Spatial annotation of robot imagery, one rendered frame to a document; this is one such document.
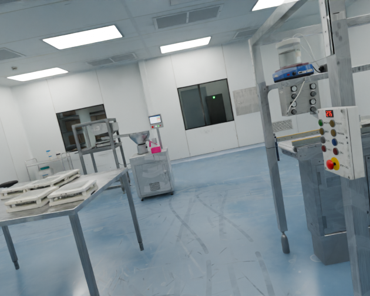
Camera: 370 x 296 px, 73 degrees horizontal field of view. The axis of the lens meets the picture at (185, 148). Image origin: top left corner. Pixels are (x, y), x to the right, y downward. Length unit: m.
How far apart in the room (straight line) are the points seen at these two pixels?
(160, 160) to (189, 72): 3.43
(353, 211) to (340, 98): 0.46
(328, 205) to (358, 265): 0.79
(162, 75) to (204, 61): 1.19
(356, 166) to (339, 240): 1.25
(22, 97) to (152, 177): 4.93
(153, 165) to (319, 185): 2.80
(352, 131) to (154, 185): 3.57
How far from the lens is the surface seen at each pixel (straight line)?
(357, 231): 1.32
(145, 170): 4.24
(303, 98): 1.81
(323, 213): 2.12
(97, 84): 7.30
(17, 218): 1.85
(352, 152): 1.07
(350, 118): 1.05
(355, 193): 1.25
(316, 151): 1.92
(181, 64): 7.05
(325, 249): 2.25
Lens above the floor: 1.30
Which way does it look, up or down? 8 degrees down
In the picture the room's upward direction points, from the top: 11 degrees counter-clockwise
